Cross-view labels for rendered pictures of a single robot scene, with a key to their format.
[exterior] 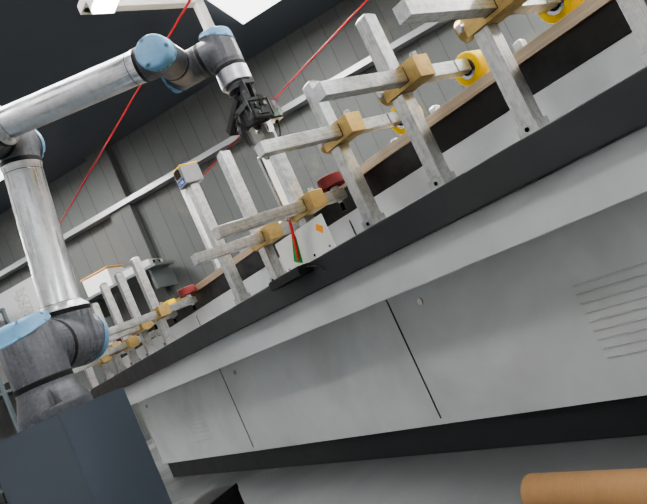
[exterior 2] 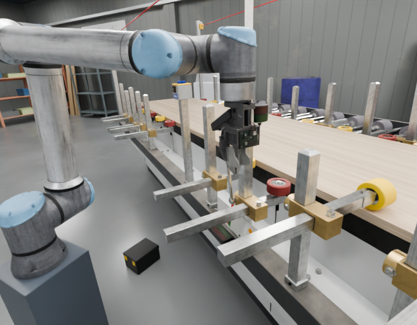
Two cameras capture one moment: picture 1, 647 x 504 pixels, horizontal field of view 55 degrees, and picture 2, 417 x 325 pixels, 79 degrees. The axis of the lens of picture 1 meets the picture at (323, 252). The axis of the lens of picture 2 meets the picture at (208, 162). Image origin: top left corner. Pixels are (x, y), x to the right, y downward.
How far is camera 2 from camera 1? 122 cm
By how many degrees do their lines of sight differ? 28
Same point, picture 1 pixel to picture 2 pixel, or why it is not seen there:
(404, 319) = not seen: hidden behind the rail
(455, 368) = not seen: hidden behind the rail
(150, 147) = not seen: outside the picture
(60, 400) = (36, 269)
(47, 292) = (50, 173)
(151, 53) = (149, 59)
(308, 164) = (271, 20)
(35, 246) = (44, 140)
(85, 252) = (147, 19)
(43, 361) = (28, 242)
